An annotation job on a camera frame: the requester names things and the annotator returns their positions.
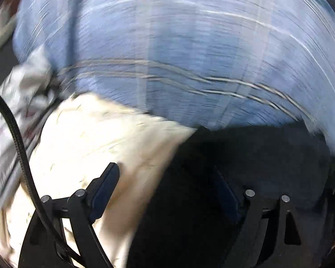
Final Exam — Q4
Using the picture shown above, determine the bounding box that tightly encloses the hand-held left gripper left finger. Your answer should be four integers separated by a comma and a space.
18, 162, 120, 268

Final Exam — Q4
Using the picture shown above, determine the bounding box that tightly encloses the grey cloth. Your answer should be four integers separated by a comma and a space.
0, 46, 59, 210

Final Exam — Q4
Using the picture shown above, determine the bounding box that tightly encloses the blue plaid quilt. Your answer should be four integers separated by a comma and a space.
13, 0, 335, 174

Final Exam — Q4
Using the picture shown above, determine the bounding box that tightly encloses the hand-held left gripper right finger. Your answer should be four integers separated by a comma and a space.
214, 167, 310, 268

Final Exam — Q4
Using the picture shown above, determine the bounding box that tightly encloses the black zip jacket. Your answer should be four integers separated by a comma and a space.
126, 121, 335, 268

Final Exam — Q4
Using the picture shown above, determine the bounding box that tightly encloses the white leaf-print blanket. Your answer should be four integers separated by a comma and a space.
0, 93, 199, 268

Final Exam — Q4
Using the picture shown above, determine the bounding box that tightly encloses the black braided cable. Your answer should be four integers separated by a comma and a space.
0, 87, 84, 268

